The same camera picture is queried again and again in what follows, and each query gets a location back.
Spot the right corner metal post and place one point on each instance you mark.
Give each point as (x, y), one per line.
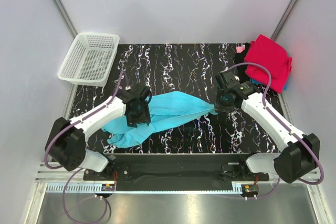
(284, 18)

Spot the left corner metal post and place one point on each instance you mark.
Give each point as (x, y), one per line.
(65, 17)

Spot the pink paper tag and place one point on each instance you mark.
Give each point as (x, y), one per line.
(240, 49)

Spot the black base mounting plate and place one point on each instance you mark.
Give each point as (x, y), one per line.
(229, 167)

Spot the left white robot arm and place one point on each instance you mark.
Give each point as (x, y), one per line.
(67, 140)

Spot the folded black t shirt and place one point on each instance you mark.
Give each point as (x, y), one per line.
(239, 58)

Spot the folded red t shirt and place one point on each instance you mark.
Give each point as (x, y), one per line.
(267, 53)

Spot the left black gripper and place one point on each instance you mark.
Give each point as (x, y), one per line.
(145, 117)

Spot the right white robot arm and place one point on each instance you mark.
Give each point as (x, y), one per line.
(298, 153)

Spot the corner metal post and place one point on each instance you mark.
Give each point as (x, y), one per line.
(65, 17)
(284, 18)

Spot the cyan t shirt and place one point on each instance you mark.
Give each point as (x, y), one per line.
(167, 111)

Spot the folded blue t shirt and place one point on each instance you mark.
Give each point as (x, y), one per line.
(256, 82)

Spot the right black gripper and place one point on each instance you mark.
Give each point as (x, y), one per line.
(217, 105)

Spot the white plastic basket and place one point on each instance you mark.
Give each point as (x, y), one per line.
(89, 59)

